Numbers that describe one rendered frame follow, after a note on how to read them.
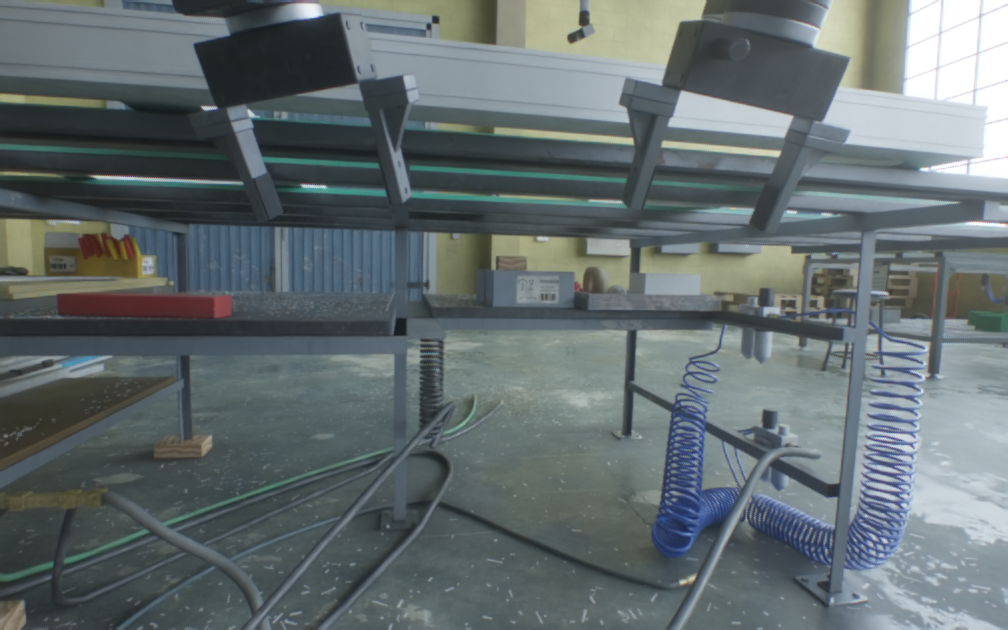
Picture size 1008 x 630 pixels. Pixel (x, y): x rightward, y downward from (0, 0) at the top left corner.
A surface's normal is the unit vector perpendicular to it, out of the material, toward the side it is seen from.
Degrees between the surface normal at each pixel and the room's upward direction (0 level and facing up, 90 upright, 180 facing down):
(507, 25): 90
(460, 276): 90
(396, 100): 113
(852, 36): 90
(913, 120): 90
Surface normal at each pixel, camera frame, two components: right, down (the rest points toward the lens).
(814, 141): 0.08, 0.48
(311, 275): 0.19, 0.09
